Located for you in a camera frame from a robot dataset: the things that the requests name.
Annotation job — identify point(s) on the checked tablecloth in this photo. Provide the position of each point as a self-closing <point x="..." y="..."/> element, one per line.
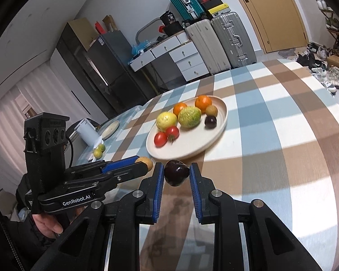
<point x="280" y="145"/>

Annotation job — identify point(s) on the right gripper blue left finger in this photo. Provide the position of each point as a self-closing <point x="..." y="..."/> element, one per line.
<point x="152" y="187"/>

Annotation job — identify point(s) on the tall black cabinet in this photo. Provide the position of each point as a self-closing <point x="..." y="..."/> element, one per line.
<point x="80" y="80"/>

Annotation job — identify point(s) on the small green lime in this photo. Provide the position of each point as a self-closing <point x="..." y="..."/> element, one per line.
<point x="101" y="147"/>

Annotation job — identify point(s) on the person's left hand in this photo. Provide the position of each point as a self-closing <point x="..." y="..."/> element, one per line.
<point x="48" y="225"/>

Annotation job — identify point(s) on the white curtain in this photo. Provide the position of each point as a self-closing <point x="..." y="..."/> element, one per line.
<point x="46" y="93"/>

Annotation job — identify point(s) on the white drawer desk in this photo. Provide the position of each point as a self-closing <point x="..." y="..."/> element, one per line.
<point x="183" y="53"/>

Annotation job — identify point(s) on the stacked shoe boxes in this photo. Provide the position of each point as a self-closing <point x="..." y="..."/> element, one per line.
<point x="215" y="7"/>

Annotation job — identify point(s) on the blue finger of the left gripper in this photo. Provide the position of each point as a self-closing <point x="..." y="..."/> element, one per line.
<point x="100" y="183"/>
<point x="118" y="164"/>

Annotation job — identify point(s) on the small orange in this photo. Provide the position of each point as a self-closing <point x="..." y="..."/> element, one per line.
<point x="202" y="102"/>

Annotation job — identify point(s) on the wooden door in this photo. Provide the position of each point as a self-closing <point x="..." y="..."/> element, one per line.
<point x="277" y="23"/>

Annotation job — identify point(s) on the beige round plate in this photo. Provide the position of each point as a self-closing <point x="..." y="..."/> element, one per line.
<point x="191" y="141"/>

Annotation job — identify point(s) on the dark purple plum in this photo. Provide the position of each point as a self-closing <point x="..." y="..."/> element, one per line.
<point x="210" y="122"/>
<point x="175" y="172"/>

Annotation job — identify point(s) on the white kettle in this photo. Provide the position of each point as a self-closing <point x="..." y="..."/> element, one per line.
<point x="88" y="133"/>

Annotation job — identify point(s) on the beige suitcase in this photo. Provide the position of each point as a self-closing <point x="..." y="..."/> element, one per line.
<point x="209" y="47"/>

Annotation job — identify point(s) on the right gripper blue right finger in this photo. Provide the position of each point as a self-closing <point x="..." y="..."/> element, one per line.
<point x="201" y="188"/>

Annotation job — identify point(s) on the red tomato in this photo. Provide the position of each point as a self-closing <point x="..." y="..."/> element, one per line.
<point x="172" y="133"/>
<point x="160" y="139"/>

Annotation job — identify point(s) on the black refrigerator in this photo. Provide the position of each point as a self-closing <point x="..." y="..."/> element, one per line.
<point x="111" y="54"/>

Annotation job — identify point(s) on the small brown longan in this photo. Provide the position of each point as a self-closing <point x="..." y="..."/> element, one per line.
<point x="211" y="110"/>

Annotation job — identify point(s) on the wooden shoe rack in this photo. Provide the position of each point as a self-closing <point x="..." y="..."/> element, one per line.
<point x="332" y="25"/>

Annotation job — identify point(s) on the silver suitcase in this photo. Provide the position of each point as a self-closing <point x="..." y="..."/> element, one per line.
<point x="234" y="39"/>

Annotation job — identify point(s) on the yellow lemon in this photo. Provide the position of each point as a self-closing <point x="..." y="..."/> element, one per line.
<point x="165" y="120"/>

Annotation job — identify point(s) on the large orange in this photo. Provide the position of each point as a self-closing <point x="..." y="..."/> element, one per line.
<point x="178" y="107"/>

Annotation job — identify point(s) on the green yellow citrus fruit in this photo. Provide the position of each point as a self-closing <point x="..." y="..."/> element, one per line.
<point x="189" y="117"/>

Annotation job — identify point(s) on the small side plate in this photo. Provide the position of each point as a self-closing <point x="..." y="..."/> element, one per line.
<point x="110" y="130"/>

